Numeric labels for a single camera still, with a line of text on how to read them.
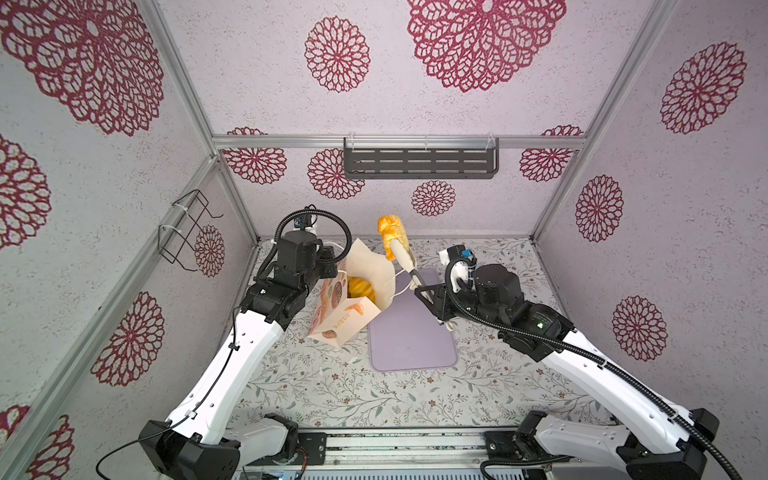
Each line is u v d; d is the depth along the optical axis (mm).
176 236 749
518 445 662
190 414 381
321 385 842
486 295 495
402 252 675
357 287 852
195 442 368
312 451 735
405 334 939
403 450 749
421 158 977
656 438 382
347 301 730
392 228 699
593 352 436
